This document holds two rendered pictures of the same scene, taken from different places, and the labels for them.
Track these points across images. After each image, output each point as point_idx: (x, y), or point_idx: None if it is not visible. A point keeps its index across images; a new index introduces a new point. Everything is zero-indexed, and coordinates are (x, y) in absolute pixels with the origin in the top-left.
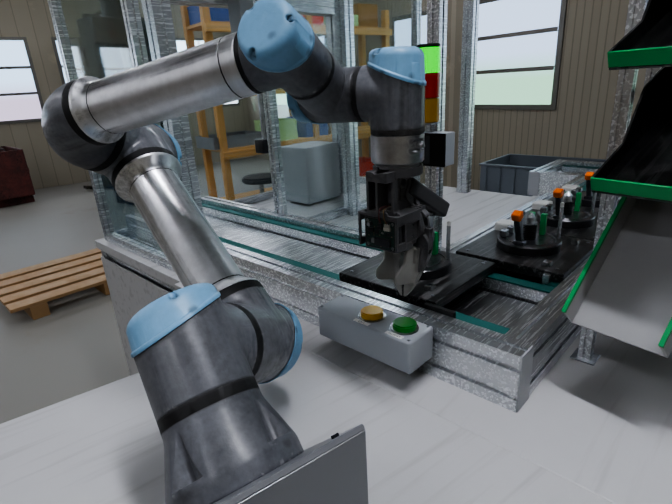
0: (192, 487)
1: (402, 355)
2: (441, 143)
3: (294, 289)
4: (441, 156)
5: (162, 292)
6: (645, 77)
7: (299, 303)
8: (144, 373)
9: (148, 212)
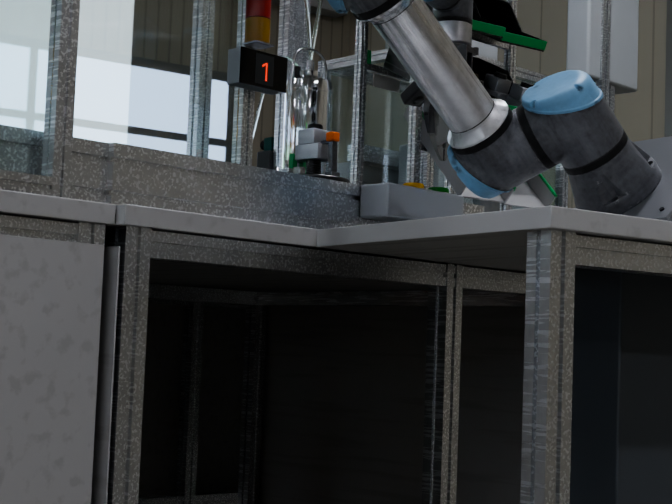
0: (654, 160)
1: (459, 209)
2: (284, 67)
3: (300, 192)
4: (284, 80)
5: (28, 247)
6: (361, 52)
7: (305, 211)
8: (607, 111)
9: (437, 26)
